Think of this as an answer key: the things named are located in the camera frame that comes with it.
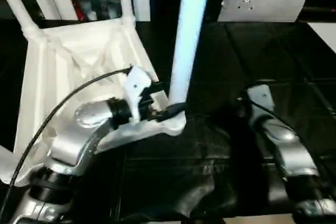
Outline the white plastic table top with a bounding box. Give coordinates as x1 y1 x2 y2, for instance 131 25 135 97
0 16 187 186

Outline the white flat board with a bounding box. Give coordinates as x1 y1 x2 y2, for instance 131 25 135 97
306 21 336 49

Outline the black work mat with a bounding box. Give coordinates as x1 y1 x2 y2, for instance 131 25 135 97
0 18 336 224

